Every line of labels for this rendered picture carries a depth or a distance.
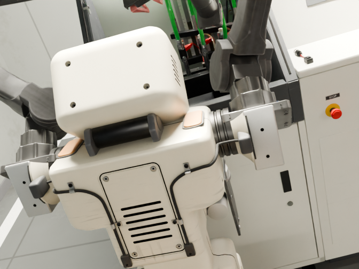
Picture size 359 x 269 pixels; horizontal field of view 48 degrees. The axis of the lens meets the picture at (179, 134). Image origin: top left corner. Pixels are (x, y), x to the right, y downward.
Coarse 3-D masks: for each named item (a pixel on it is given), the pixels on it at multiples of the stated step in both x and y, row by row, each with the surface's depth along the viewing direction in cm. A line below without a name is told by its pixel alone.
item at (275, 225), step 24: (288, 144) 145; (240, 168) 149; (288, 168) 150; (240, 192) 154; (264, 192) 155; (288, 192) 156; (240, 216) 160; (264, 216) 161; (288, 216) 162; (240, 240) 166; (264, 240) 167; (288, 240) 168; (312, 240) 169; (264, 264) 174; (288, 264) 175
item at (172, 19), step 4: (168, 0) 128; (168, 4) 128; (168, 8) 128; (172, 8) 165; (168, 12) 129; (172, 12) 129; (172, 16) 129; (172, 20) 130; (172, 24) 130; (176, 28) 132; (176, 32) 133; (176, 36) 135
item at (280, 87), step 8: (280, 80) 137; (272, 88) 135; (280, 88) 135; (224, 96) 138; (280, 96) 136; (288, 96) 136; (200, 104) 138; (208, 104) 136; (216, 104) 136; (224, 104) 136
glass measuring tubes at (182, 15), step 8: (176, 0) 168; (184, 0) 168; (176, 8) 169; (184, 8) 170; (176, 16) 173; (184, 16) 173; (184, 24) 175; (192, 24) 175; (184, 40) 176; (192, 40) 177; (192, 48) 180; (208, 48) 181; (192, 56) 182; (200, 56) 179; (208, 56) 180; (192, 64) 181
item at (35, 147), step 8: (24, 136) 79; (32, 136) 78; (40, 136) 78; (48, 136) 79; (56, 136) 82; (24, 144) 78; (32, 144) 76; (40, 144) 77; (48, 144) 78; (56, 144) 81; (24, 152) 76; (32, 152) 76; (40, 152) 76; (48, 152) 77; (16, 160) 79; (24, 160) 75; (32, 160) 75; (40, 160) 74; (48, 160) 74; (8, 176) 77
